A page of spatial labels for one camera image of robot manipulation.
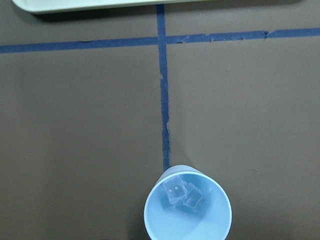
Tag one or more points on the clear ice cube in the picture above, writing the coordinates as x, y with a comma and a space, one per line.
194, 199
175, 189

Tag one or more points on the light blue cup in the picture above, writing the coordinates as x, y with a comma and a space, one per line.
165, 221

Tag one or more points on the white bear tray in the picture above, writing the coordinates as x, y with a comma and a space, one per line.
98, 8

